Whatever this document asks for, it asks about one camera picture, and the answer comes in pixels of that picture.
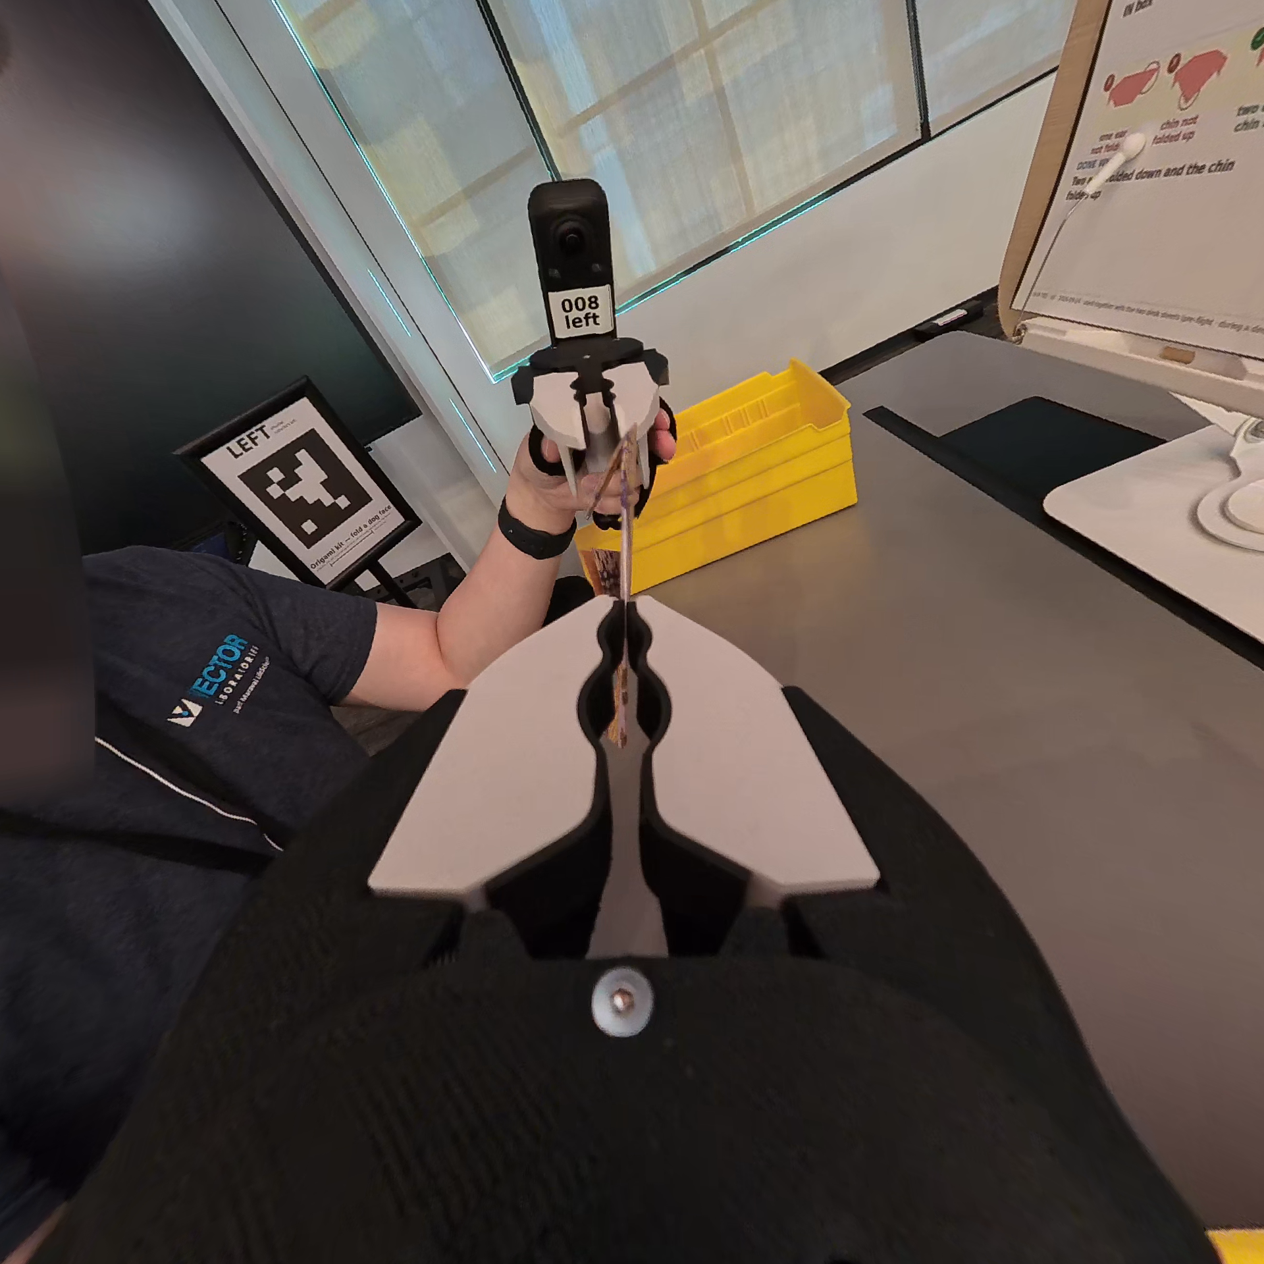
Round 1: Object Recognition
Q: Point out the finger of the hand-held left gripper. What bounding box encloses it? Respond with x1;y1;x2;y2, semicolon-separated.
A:
529;369;585;498
604;366;663;485

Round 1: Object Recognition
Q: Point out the white tethered pin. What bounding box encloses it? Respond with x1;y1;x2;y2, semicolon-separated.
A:
1017;131;1147;298

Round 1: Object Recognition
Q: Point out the black shoulder strap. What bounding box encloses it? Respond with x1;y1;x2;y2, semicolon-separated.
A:
0;808;290;878

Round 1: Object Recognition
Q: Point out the window with blinds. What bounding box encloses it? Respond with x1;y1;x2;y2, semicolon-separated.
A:
211;0;1081;387

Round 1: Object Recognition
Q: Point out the yellow plastic bin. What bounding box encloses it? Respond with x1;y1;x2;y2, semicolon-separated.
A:
574;358;859;596

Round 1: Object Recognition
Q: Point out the black framed marker sign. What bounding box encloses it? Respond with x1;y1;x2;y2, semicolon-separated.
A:
175;375;424;607

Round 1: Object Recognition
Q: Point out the patterned purple orange origami paper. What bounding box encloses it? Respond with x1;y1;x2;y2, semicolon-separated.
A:
574;425;642;754

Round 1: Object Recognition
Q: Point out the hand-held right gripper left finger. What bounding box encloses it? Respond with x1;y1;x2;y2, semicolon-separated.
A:
365;595;627;911

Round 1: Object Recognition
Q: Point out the person's left forearm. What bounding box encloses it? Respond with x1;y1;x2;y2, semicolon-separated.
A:
330;537;594;712

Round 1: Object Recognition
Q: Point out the wooden instruction board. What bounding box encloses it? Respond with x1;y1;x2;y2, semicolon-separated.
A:
997;0;1264;361

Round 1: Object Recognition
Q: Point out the black wristband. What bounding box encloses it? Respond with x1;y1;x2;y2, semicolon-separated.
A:
496;497;579;563

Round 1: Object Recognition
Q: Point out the person's left hand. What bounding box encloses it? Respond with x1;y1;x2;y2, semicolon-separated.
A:
505;401;679;542

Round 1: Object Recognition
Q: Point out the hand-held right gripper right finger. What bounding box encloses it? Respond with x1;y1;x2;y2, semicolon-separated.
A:
627;595;881;908

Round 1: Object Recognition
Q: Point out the white board stand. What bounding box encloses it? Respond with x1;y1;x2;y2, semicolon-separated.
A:
1017;321;1264;649

